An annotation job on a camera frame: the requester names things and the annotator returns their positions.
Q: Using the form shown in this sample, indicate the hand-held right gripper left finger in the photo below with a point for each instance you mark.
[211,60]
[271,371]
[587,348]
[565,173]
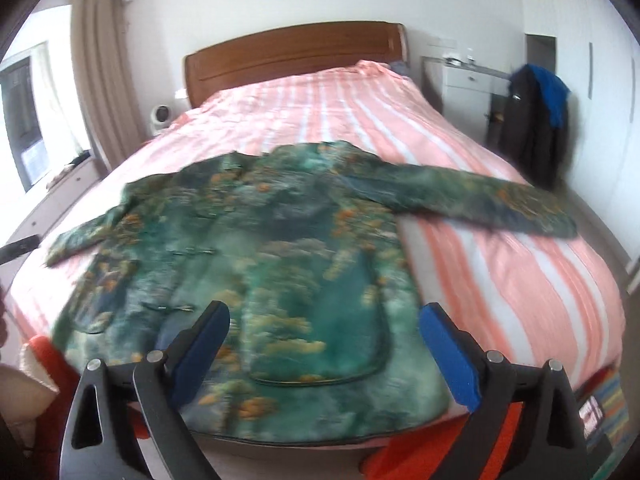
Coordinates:
[200,350]

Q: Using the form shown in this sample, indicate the dark hanging jacket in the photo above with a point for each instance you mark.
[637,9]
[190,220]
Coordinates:
[530,135]

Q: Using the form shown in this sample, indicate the white wardrobe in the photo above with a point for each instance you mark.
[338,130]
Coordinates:
[605,110]

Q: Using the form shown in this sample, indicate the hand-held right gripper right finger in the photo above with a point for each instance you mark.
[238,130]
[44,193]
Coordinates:
[450,355]

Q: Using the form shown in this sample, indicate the green floral padded jacket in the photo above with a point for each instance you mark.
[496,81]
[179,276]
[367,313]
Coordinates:
[280,260]

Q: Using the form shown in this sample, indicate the colourful striped mat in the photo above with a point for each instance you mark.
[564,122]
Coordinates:
[607,405]

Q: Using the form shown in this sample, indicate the beige curtain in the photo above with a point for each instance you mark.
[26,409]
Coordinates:
[100,85]

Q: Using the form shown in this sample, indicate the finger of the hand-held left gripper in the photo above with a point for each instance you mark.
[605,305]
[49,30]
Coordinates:
[17,250]

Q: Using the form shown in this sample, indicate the window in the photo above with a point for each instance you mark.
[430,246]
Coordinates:
[25,110]

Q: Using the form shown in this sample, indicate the person's orange clothing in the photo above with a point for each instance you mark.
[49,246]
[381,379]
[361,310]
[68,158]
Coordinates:
[400,450]

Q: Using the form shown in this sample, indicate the white window bench cabinet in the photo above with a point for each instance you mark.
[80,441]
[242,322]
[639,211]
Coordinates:
[60,195]

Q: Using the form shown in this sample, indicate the small white round fan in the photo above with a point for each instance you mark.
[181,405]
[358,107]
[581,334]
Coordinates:
[160,119]

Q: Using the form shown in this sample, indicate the wooden headboard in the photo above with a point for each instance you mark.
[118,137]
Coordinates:
[280,60]

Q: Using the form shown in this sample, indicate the bed with pink striped sheet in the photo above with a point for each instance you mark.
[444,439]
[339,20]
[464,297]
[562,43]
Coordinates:
[500,270]

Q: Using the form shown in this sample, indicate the blue hanging garment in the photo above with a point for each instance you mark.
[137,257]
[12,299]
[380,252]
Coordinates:
[556,97]

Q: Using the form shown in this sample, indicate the white nightstand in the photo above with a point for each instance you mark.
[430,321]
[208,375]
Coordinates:
[465,90]

